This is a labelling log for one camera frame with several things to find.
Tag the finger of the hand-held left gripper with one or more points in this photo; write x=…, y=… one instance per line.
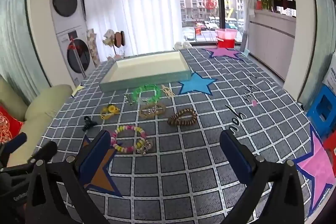
x=44, y=150
x=19, y=138

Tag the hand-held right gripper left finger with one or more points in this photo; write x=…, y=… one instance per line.
x=97, y=153

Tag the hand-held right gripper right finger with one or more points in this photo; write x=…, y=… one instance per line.
x=236, y=153

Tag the black hair claw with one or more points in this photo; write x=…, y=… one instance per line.
x=89, y=123

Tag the clear hair claw clip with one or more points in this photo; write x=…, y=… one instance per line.
x=152, y=110

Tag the green translucent bangle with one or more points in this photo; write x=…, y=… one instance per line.
x=136, y=94

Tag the cream tray with green sides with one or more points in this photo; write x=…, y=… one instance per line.
x=147, y=69

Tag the red patterned cushion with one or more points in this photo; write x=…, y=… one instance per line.
x=9, y=121

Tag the pale green sofa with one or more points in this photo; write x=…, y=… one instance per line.
x=39, y=108

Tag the grey grid-patterned star cloth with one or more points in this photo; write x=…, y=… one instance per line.
x=199, y=161

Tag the red plastic stool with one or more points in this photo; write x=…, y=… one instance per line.
x=331, y=145

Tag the blue plastic stool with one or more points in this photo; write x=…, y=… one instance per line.
x=321, y=108

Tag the white washing machine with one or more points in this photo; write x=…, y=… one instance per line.
x=78, y=56

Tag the red plastic bucket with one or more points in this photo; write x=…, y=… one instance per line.
x=225, y=43

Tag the grey leaning board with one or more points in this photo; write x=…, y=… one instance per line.
x=245, y=41

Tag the metal slipper rack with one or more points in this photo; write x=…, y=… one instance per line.
x=115, y=40

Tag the white low cabinet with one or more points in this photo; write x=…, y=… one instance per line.
x=270, y=40

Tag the pink plastic basin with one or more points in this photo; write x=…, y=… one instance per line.
x=226, y=33

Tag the pair of white shoes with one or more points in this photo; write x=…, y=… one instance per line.
x=182, y=45

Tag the white printed bag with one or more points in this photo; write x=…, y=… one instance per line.
x=330, y=74

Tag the red paper-cut window decoration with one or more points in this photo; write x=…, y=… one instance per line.
x=210, y=2

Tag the white sheer curtain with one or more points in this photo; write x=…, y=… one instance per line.
x=131, y=3

